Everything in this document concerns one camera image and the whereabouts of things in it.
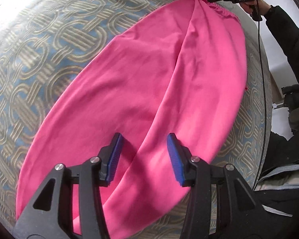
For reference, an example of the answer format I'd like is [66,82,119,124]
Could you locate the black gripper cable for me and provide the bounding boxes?
[251,0,268,191]

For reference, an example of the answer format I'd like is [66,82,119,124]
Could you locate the person's right hand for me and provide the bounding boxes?
[240,0,272,16]

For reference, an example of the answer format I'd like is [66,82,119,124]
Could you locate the right forearm black sleeve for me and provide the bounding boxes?
[264,5,299,84]

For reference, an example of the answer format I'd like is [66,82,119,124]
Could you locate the pink pants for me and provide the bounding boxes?
[16,0,247,238]

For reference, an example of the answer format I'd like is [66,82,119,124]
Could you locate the patterned blue beige bedspread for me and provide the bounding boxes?
[0,0,272,238]

